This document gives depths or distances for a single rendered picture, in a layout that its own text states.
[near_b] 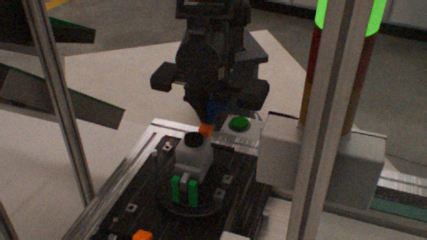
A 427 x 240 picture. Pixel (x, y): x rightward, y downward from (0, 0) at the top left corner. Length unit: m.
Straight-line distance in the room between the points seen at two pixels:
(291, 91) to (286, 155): 0.77
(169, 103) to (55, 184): 0.37
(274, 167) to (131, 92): 0.79
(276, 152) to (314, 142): 0.07
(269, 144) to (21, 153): 0.74
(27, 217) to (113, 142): 0.26
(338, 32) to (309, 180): 0.16
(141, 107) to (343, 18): 0.85
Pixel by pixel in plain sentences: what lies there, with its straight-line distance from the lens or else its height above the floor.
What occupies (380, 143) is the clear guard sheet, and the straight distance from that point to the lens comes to 0.38.
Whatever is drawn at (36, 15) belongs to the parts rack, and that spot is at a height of 1.28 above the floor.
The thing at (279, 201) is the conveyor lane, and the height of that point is 0.92.
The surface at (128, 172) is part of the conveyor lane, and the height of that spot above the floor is 0.96.
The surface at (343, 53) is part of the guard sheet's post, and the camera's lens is 0.33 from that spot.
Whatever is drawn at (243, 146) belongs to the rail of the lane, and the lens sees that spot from 0.83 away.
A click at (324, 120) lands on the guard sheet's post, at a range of 0.36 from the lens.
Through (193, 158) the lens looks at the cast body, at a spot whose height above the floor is 1.07.
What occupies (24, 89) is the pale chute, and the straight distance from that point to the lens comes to 0.65.
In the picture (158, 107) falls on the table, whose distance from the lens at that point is 1.11.
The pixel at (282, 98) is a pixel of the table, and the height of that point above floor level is 0.86.
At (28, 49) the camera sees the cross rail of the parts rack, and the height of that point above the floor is 1.23.
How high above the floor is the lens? 1.50
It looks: 38 degrees down
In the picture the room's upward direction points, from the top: straight up
